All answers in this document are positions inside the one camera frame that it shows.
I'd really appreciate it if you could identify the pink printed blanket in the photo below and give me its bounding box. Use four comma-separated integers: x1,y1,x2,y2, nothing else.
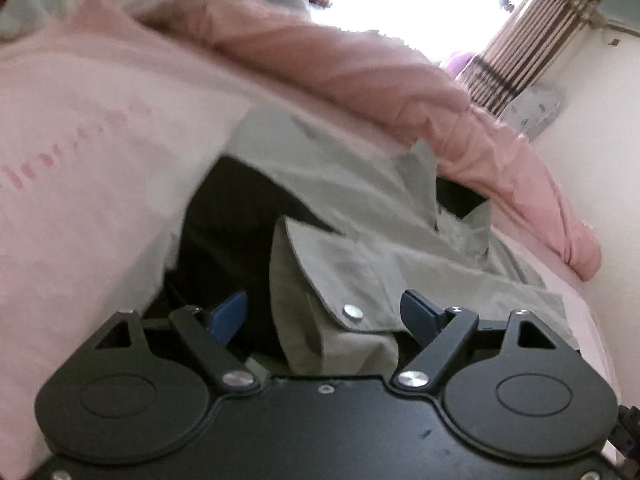
0,0,281,480

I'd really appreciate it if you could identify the pink quilt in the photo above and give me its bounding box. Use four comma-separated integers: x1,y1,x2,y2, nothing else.
135,0,603,281

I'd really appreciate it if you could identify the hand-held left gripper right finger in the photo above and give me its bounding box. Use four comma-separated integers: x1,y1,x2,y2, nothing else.
390,288,557,392

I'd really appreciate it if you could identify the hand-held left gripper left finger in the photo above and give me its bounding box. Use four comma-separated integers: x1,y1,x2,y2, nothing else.
94,291,261,394

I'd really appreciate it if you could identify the purple cloth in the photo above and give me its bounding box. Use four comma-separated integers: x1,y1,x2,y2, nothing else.
442,50,483,78

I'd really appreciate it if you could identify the pale pink bed sheet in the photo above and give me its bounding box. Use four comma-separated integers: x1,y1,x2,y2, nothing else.
492,225,623,466

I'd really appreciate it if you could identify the grey jacket with black lining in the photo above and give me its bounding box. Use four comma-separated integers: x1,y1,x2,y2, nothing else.
162,107,581,378

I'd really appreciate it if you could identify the white patterned pillow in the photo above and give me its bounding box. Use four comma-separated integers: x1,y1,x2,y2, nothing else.
500,85,565,142

